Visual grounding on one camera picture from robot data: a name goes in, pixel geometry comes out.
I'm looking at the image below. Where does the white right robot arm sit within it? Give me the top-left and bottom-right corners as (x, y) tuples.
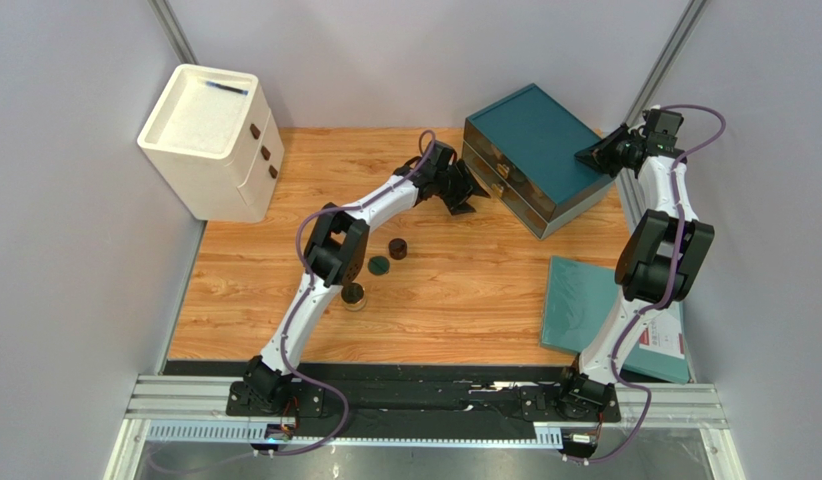
(556, 104), (715, 420)

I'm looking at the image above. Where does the white paper label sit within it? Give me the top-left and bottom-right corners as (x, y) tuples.
(639, 312), (685, 360)

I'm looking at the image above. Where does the teal flat box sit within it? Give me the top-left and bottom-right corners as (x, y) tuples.
(539, 256), (690, 384)

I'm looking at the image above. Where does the black pen on cabinet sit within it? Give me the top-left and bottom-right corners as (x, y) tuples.
(205, 80), (249, 96)

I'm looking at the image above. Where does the white three-drawer cabinet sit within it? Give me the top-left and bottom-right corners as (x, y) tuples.
(137, 64), (285, 223)

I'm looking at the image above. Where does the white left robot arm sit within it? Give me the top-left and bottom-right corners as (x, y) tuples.
(226, 140), (488, 416)

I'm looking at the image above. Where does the dark brown small jar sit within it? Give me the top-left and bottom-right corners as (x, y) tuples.
(388, 238), (408, 260)

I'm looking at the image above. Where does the aluminium mounting rail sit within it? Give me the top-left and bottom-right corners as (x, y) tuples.
(126, 376), (728, 448)

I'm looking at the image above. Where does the teal drawer organizer box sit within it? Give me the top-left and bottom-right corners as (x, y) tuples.
(461, 84), (613, 240)

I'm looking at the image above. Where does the black-lid powder jar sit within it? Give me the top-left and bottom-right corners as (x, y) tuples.
(341, 282), (367, 312)

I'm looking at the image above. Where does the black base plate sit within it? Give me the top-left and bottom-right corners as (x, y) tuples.
(225, 380), (622, 423)

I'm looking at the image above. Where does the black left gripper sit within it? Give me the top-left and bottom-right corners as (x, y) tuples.
(436, 160), (492, 217)

